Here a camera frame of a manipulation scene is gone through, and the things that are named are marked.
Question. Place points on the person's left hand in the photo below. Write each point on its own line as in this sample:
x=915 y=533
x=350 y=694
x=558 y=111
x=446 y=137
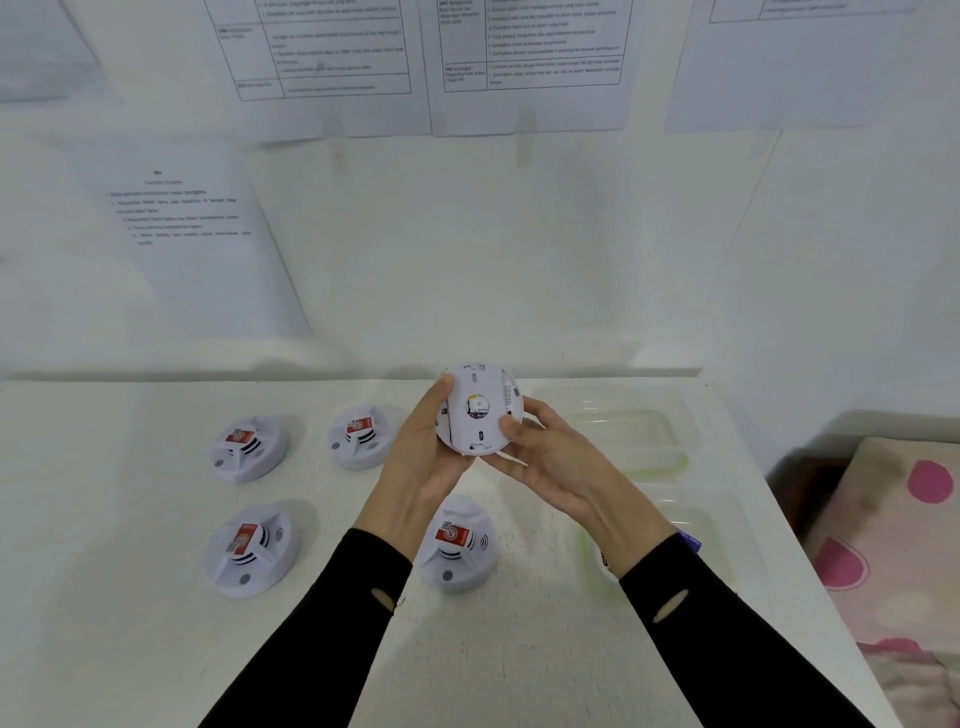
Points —
x=412 y=480

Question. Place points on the person's right hand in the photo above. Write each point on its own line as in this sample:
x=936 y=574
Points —
x=585 y=487

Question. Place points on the white round smoke detector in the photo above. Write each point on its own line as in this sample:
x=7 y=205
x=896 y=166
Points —
x=476 y=367
x=259 y=465
x=266 y=574
x=360 y=454
x=465 y=574

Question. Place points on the heap of dark batteries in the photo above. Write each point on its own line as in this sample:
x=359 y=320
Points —
x=691 y=541

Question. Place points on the person's right forearm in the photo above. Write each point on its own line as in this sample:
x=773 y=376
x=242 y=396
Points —
x=735 y=660

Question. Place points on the person's left forearm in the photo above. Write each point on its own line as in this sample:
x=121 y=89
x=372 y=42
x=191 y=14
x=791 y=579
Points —
x=315 y=652

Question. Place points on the clear plastic container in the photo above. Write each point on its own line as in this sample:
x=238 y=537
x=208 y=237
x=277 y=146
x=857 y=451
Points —
x=637 y=435
x=720 y=540

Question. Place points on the white paper with text lines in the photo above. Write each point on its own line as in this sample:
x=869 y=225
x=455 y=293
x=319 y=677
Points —
x=217 y=292

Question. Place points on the pink dotted pillow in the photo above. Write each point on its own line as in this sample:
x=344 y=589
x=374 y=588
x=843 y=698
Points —
x=892 y=547

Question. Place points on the pink dotted bedsheet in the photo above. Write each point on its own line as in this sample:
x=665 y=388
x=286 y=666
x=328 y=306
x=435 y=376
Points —
x=915 y=690

